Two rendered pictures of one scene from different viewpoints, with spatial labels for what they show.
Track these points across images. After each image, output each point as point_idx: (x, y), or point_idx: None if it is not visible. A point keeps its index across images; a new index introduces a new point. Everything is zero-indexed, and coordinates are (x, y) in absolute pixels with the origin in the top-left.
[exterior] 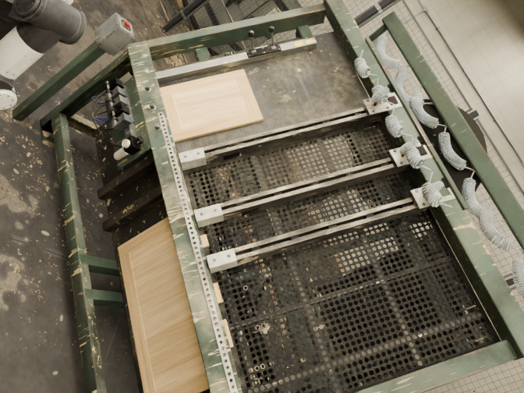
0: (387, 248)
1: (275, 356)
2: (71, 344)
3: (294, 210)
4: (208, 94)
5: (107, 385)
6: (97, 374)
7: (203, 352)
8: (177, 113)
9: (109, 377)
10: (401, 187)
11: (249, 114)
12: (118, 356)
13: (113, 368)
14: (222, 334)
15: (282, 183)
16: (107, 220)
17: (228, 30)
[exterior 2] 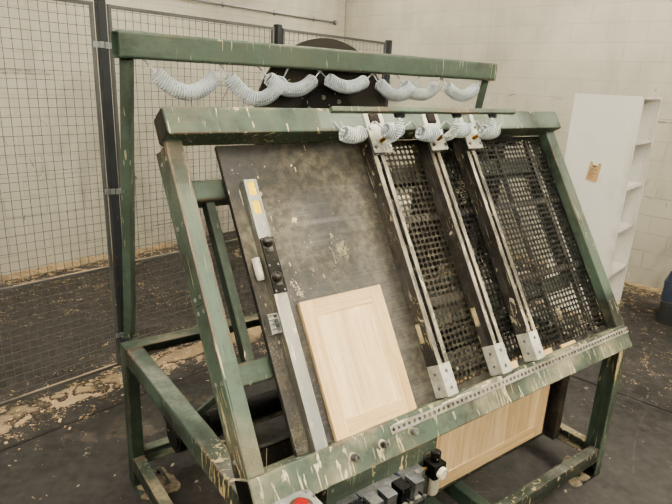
0: (493, 190)
1: (572, 305)
2: None
3: None
4: (345, 360)
5: (507, 482)
6: (548, 480)
7: (590, 363)
8: (378, 407)
9: (500, 483)
10: None
11: (374, 302)
12: (474, 481)
13: (489, 483)
14: (579, 346)
15: (449, 275)
16: None
17: (226, 321)
